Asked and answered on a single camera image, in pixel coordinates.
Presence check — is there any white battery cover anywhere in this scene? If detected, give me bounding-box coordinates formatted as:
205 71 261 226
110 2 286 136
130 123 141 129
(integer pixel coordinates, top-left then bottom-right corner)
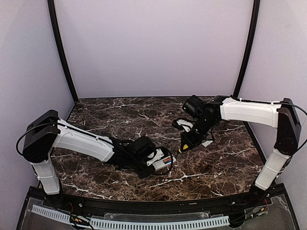
202 140 213 148

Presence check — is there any yellow handled screwdriver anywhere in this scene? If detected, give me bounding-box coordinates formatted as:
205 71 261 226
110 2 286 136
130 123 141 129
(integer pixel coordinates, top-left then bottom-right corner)
177 144 190 153

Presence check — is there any white remote control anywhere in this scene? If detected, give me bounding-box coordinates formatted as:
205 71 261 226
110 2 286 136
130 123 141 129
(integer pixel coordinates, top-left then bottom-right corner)
152 156 177 171

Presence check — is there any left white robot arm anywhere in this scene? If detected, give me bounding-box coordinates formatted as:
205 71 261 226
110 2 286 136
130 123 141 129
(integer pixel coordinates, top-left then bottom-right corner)
18 110 164 195

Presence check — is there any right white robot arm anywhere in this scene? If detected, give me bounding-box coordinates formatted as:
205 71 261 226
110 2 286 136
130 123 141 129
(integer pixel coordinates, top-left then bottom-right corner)
174 95 301 207

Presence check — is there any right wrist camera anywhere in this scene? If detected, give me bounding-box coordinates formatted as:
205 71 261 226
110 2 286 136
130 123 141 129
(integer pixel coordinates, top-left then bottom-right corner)
172 118 195 132

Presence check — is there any black front rail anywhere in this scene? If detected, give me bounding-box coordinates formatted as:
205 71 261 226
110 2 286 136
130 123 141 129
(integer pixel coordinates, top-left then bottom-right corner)
43 191 264 218

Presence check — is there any white slotted cable duct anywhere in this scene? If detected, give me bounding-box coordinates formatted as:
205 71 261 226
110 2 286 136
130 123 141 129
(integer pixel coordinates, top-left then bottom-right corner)
31 205 230 230

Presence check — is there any right black frame post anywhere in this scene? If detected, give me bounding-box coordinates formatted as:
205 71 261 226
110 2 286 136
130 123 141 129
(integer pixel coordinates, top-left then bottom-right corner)
233 0 260 97

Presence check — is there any black frame post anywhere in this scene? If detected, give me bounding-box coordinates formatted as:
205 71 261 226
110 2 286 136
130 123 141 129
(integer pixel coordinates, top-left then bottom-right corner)
233 0 260 97
47 0 79 104

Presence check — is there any left black frame post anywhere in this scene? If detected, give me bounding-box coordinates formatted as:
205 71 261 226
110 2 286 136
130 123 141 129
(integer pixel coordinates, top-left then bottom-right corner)
47 0 79 104

